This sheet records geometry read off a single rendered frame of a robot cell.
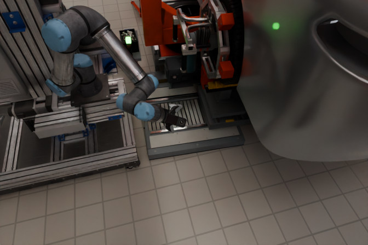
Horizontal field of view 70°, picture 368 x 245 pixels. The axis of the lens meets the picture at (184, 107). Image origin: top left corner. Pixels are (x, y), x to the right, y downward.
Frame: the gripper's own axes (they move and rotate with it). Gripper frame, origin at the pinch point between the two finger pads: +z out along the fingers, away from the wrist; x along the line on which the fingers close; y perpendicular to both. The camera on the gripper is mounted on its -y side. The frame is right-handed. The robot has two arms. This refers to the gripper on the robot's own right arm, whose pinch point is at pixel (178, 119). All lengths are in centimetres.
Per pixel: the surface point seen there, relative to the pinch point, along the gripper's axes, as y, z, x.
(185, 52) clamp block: 17.9, 20.3, -40.7
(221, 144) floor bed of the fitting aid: -4, 93, 13
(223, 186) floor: -18, 81, 43
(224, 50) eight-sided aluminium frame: -5, 25, -48
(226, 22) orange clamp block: -5, 14, -61
